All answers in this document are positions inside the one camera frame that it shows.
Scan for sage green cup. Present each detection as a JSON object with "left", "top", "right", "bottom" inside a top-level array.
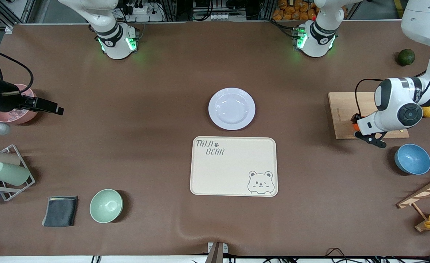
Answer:
[{"left": 0, "top": 162, "right": 31, "bottom": 186}]

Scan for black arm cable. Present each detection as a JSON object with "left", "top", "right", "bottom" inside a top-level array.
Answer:
[
  {"left": 0, "top": 49, "right": 34, "bottom": 96},
  {"left": 354, "top": 79, "right": 384, "bottom": 118}
]

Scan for metal stand bracket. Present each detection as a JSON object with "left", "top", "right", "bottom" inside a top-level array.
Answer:
[{"left": 205, "top": 242, "right": 229, "bottom": 263}]

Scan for brown table cover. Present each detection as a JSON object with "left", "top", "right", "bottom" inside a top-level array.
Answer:
[{"left": 0, "top": 20, "right": 430, "bottom": 257}]

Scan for beige cup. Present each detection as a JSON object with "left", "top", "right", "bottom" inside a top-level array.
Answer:
[{"left": 0, "top": 152, "right": 21, "bottom": 168}]

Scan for cream bear print tray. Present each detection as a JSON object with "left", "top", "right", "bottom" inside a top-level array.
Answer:
[{"left": 190, "top": 137, "right": 278, "bottom": 197}]

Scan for white power strip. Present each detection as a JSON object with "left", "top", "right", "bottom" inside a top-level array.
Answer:
[{"left": 125, "top": 1, "right": 165, "bottom": 22}]

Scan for pile of orange fruits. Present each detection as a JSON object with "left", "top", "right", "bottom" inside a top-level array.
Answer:
[{"left": 272, "top": 0, "right": 320, "bottom": 21}]

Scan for dark green round fruit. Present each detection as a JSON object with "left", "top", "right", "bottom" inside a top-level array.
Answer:
[{"left": 398, "top": 49, "right": 415, "bottom": 66}]

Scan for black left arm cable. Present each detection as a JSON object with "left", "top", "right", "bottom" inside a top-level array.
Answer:
[{"left": 354, "top": 79, "right": 384, "bottom": 118}]

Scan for mint green bowl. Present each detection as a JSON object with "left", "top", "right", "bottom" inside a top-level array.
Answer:
[{"left": 90, "top": 189, "right": 123, "bottom": 224}]

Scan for white round plate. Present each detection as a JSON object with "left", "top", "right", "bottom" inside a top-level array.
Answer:
[{"left": 208, "top": 88, "right": 256, "bottom": 130}]

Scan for folded dark grey cloth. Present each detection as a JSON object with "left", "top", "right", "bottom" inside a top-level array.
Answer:
[{"left": 42, "top": 196, "right": 78, "bottom": 227}]

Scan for black floor cables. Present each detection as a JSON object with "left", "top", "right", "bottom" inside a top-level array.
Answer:
[{"left": 325, "top": 248, "right": 430, "bottom": 263}]

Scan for pink ribbed bowl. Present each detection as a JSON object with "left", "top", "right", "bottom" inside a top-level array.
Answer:
[{"left": 0, "top": 84, "right": 38, "bottom": 125}]

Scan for blue bowl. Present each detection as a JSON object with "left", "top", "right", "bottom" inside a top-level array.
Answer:
[{"left": 395, "top": 144, "right": 430, "bottom": 175}]

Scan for wooden cutting board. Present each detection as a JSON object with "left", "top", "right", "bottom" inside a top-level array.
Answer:
[{"left": 328, "top": 92, "right": 410, "bottom": 140}]

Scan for clear crumpled pieces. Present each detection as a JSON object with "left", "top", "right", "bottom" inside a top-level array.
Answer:
[{"left": 1, "top": 107, "right": 31, "bottom": 119}]

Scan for silver wire cup rack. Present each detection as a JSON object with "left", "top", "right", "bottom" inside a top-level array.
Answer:
[{"left": 0, "top": 144, "right": 35, "bottom": 202}]

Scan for wooden peg drying rack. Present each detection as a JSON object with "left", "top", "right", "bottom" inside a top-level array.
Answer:
[{"left": 397, "top": 172, "right": 430, "bottom": 232}]

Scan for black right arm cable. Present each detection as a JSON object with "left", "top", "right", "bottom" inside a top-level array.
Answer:
[{"left": 0, "top": 49, "right": 34, "bottom": 96}]

